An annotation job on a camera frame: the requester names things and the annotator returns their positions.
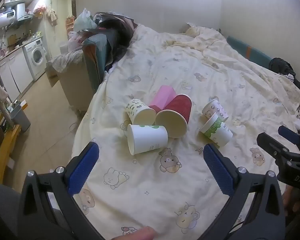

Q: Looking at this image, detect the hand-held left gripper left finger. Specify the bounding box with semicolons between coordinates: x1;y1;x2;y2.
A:
16;141;108;240

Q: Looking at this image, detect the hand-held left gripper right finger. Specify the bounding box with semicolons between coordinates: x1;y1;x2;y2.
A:
197;144;287;240

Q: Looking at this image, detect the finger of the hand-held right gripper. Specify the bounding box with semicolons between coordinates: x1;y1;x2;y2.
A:
256;132;300;161
277;125;300;153

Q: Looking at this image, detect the white cup with green print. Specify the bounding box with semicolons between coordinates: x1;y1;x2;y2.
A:
199;112;233;148

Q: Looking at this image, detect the small bear print cup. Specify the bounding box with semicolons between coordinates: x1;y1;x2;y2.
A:
202;99;230;122

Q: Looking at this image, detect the red paper cup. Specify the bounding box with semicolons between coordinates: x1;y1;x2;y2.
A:
155;94;192;139

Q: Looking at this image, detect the white cup with green dots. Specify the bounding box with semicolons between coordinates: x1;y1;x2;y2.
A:
127;124;168;156

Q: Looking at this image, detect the cream patterned paper cup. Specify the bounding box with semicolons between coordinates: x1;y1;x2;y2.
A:
126;98;157;125

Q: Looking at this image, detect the pink paper cup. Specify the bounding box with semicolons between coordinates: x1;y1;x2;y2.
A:
149;85;177;112

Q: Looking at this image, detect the person's right hand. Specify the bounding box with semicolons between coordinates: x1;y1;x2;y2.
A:
282;187;297;217

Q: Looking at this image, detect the person's left hand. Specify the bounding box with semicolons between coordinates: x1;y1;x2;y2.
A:
109;226;156;240

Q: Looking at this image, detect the black clothing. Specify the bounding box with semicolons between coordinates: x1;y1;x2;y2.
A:
269;57;300;89

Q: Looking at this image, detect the grey trash bin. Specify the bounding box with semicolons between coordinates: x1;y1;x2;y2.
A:
9;104;31;133

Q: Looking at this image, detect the yellow wooden chair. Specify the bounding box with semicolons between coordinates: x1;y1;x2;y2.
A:
0;112;22;184

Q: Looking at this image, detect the person's grey trouser leg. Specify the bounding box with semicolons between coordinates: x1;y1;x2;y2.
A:
0;181;24;240

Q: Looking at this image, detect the teal bed board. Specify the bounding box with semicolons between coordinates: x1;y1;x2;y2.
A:
226;35;274;69

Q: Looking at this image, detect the beige sofa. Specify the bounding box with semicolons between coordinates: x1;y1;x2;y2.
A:
45;47;100;113

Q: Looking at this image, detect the cardboard box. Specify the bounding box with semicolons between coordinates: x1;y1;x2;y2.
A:
45;61;59;88

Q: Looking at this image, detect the white kitchen cabinet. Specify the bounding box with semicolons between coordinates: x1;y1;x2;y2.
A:
0;47;34;103

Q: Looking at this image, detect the white washing machine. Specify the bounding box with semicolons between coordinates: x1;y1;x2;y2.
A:
22;38;47;80

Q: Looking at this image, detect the cream pillow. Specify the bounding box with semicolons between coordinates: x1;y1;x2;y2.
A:
181;22;203;38

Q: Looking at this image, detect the dark clothes pile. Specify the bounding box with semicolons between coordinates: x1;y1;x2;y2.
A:
81;12;138;72

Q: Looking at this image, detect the white plastic bag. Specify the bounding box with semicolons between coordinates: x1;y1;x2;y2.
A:
73;8;98;32

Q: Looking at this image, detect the hanging beige cloth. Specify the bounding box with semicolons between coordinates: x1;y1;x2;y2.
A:
46;7;58;27

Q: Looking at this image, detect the range hood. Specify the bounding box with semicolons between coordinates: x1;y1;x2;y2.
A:
16;14;35;22

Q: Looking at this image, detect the pink hanging bag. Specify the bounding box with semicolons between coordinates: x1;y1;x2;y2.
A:
34;0;47;15

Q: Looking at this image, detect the white water heater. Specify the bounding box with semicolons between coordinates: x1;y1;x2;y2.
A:
0;3;25;33

